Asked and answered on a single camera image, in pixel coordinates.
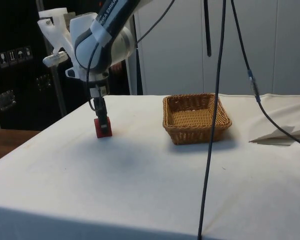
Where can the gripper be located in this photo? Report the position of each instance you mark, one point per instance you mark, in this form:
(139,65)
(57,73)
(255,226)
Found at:
(99,91)

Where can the white plastic bracket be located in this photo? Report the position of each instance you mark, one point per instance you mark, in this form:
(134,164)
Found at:
(57,32)

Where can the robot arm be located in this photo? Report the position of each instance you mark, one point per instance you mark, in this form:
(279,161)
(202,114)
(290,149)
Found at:
(115,47)

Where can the pale locker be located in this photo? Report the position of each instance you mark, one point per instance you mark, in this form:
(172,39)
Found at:
(262,37)
(170,50)
(292,45)

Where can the red cube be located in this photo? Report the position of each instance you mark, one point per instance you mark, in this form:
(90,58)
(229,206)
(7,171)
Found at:
(98,128)

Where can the metal stand pole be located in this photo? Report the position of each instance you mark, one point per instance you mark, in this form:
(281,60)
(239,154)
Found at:
(58,95)

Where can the wicker basket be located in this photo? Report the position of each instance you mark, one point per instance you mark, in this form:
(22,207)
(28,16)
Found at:
(190,117)

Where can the black cabinet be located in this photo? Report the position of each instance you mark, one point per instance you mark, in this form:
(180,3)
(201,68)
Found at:
(15,30)

